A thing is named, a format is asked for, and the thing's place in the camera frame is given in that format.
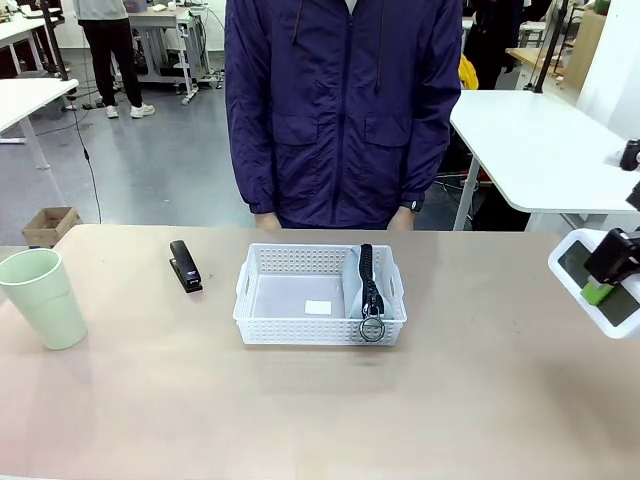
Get black floor cable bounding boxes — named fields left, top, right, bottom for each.
left=68, top=88, right=104, bottom=225

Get white perforated plastic basket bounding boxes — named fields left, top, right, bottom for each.
left=232, top=243, right=408, bottom=347

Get large white table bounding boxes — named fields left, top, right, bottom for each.
left=448, top=89, right=640, bottom=232

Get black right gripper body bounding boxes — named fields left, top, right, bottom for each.
left=583, top=228, right=640, bottom=286

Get dark metal post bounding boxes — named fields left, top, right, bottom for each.
left=39, top=0, right=71, bottom=82

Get person in purple jacket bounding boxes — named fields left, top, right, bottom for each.
left=224, top=0, right=464, bottom=231

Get yellow cloth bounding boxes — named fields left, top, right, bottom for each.
left=458, top=53, right=480, bottom=91

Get grey pencil case black zipper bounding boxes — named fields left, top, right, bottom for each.
left=341, top=243, right=396, bottom=344

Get person in grey top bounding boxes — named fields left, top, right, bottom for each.
left=74, top=0, right=156, bottom=120

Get light wooden cabinet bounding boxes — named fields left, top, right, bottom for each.
left=567, top=9, right=606, bottom=92

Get black stapler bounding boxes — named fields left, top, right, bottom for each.
left=169, top=239, right=205, bottom=294

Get pale green plastic cup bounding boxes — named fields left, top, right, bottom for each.
left=0, top=248, right=89, bottom=351

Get white table with thin legs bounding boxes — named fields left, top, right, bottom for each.
left=0, top=77, right=80, bottom=171

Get person in black clothes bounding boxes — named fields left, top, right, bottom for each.
left=462, top=0, right=521, bottom=91

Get person's left hand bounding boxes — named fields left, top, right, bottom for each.
left=391, top=205, right=416, bottom=231

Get small cardboard box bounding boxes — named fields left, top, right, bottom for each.
left=21, top=206, right=83, bottom=249

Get white device with dark screen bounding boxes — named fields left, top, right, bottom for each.
left=547, top=228, right=640, bottom=340

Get grey metal workbench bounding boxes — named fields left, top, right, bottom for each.
left=107, top=2, right=211, bottom=106

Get black stand pole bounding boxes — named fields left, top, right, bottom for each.
left=532, top=0, right=571, bottom=95

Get wooden top table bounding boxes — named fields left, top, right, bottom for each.
left=505, top=45, right=566, bottom=79

